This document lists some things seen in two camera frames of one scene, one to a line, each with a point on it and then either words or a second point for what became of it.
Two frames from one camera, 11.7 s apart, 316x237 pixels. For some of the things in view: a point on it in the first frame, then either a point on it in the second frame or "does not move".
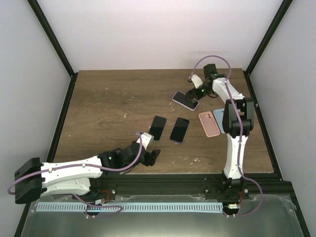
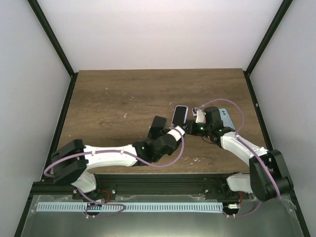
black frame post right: [284, 8] does not move
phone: [181, 98] → [179, 116]
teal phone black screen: [157, 127] does not move
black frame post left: [41, 17] does not move
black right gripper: [189, 95] → [190, 124]
